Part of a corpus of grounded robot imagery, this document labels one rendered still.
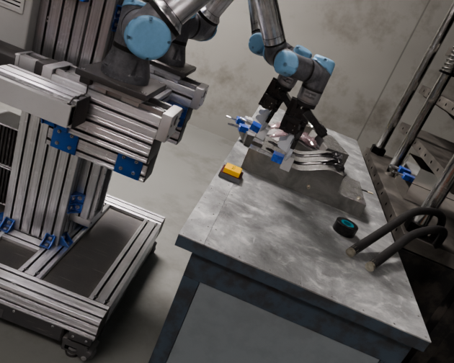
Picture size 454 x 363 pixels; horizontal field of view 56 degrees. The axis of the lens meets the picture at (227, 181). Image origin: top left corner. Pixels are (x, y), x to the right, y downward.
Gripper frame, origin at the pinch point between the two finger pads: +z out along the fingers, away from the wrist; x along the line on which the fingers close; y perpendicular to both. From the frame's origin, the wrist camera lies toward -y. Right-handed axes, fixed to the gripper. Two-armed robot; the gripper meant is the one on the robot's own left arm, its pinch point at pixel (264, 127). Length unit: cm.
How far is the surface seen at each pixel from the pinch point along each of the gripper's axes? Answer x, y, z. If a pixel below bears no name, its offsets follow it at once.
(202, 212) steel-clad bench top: 66, 5, 6
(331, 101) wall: -261, -54, 47
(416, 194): -34, -84, 4
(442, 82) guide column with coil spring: -74, -70, -41
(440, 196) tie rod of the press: 6, -74, -15
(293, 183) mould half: 19.9, -20.3, 5.8
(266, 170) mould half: 20.0, -8.6, 6.9
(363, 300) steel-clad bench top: 76, -44, -3
